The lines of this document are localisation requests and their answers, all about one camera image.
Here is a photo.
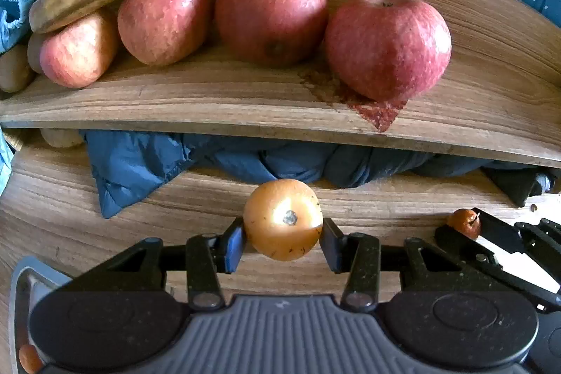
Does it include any light blue sleeve garment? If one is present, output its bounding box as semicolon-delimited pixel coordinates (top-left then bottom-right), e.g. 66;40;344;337
0;0;38;196

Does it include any red apple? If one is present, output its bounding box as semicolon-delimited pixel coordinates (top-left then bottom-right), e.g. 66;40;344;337
324;0;452;102
39;9;121;89
215;0;329;67
118;0;212;66

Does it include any brown kiwi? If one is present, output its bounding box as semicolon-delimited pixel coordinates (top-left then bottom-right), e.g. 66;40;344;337
0;45;34;93
27;32;51;74

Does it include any small orange in tray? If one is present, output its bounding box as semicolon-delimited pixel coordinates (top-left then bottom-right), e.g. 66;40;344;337
18;344;44;374

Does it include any curved wooden shelf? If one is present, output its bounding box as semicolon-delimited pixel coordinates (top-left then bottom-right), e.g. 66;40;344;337
1;0;560;167

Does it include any dark blue cloth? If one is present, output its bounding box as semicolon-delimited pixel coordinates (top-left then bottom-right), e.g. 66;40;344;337
80;130;560;218

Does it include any round orange fruit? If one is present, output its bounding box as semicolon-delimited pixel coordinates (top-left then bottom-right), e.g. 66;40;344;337
243;178;323;261

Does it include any brown kiwi left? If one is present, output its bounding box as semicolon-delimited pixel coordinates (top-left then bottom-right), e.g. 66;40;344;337
0;45;34;93

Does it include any small orange red fruit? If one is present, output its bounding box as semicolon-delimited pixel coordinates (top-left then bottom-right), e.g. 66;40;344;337
447;209;481;240

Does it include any steel tray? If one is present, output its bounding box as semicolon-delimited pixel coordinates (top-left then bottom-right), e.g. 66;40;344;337
8;256;71;373

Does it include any brown kiwi right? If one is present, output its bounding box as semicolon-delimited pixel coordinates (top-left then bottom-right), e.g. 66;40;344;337
27;32;51;74

